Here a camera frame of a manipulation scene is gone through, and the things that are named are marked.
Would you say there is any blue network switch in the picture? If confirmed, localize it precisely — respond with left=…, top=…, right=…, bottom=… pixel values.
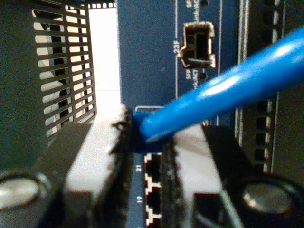
left=116, top=0, right=240, bottom=228

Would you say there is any black server unit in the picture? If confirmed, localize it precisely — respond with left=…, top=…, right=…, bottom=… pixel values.
left=237, top=0, right=304, bottom=183

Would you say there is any black rack frame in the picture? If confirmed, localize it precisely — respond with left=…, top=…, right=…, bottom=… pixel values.
left=0, top=0, right=98, bottom=148

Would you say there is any blue network cable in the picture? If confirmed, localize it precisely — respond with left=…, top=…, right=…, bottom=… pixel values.
left=132, top=26, right=304, bottom=153

